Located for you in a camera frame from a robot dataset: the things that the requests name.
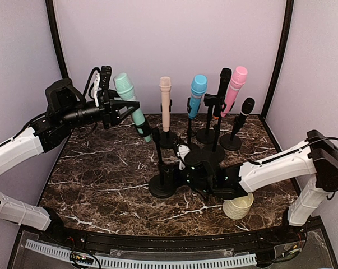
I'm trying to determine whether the black right corner post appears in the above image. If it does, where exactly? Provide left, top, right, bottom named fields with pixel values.
left=260, top=0, right=295, bottom=120

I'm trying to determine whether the black corner post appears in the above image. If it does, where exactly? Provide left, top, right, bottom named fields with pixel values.
left=45, top=0, right=69, bottom=78
left=260, top=0, right=295, bottom=120

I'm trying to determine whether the black front rail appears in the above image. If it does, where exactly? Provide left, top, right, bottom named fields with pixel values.
left=35, top=224, right=305, bottom=254

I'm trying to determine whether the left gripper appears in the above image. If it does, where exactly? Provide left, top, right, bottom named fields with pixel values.
left=61, top=89, right=140, bottom=129

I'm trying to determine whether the black stand of pink microphone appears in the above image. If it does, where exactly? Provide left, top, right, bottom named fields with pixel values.
left=196, top=124, right=215, bottom=145

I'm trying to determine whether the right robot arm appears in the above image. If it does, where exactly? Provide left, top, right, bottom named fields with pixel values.
left=160, top=130, right=338, bottom=243

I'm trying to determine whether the pink microphone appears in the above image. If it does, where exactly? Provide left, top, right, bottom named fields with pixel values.
left=221, top=66, right=248, bottom=117

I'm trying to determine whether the small black microphone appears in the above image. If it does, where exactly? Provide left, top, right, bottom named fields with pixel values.
left=232, top=97, right=255, bottom=135

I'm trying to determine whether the blue microphone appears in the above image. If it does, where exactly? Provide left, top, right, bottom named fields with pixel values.
left=188, top=74, right=207, bottom=119

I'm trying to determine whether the black stand of tall microphone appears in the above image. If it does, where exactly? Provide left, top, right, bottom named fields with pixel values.
left=203, top=94, right=225, bottom=163

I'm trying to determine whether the beige microphone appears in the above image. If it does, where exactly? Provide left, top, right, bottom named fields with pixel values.
left=159, top=76, right=172, bottom=132

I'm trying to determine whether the mint green microphone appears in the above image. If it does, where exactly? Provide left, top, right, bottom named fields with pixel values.
left=113, top=72, right=152, bottom=143

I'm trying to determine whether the black stand of blue microphone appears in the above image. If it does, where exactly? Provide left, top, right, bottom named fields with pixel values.
left=186, top=98, right=200, bottom=150

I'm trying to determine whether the cream ribbed mug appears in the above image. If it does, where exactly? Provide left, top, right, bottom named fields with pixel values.
left=223, top=193, right=254, bottom=220

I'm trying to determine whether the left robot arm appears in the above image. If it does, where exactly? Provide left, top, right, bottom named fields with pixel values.
left=0, top=78, right=140, bottom=244

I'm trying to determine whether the black left corner post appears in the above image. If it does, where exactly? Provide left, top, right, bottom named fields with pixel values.
left=45, top=0, right=69, bottom=78

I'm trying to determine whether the black stand of small microphone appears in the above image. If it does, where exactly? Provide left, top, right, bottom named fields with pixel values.
left=219, top=116, right=243, bottom=151

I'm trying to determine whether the tall black microphone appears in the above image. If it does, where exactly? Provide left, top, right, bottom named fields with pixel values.
left=213, top=67, right=232, bottom=119

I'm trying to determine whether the black stand of green microphone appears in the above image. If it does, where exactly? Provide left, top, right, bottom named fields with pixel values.
left=135, top=118, right=175, bottom=199

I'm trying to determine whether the black stand of beige microphone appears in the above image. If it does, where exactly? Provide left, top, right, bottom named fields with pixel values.
left=160, top=99, right=178, bottom=149

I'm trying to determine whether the white cable duct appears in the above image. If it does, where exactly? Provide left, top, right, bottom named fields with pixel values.
left=25, top=239, right=257, bottom=268

